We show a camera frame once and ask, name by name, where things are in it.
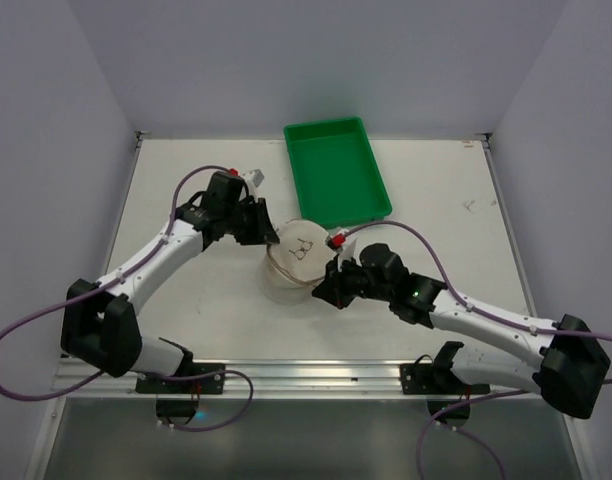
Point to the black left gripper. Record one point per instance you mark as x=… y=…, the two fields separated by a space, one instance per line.
x=256 y=221

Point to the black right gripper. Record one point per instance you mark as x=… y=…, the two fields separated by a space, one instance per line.
x=337 y=282

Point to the white mesh laundry bag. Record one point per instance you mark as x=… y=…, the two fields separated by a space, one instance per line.
x=291 y=270

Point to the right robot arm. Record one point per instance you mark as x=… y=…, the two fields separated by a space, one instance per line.
x=559 y=360

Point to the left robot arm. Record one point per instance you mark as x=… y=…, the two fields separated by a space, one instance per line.
x=100 y=324

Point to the green plastic tray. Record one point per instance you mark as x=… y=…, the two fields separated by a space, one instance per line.
x=337 y=179

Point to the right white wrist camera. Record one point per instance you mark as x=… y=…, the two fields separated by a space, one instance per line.
x=343 y=247

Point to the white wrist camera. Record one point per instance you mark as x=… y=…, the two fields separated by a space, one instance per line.
x=253 y=179
x=343 y=247

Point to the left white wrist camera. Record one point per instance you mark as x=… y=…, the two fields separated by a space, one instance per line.
x=253 y=179

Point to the aluminium mounting rail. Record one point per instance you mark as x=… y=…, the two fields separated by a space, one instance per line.
x=291 y=380

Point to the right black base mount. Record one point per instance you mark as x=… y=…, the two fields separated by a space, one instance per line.
x=422 y=378

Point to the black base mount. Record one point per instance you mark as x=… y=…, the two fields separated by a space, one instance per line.
x=178 y=402
x=422 y=378

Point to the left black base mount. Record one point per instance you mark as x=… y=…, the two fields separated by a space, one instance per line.
x=178 y=402

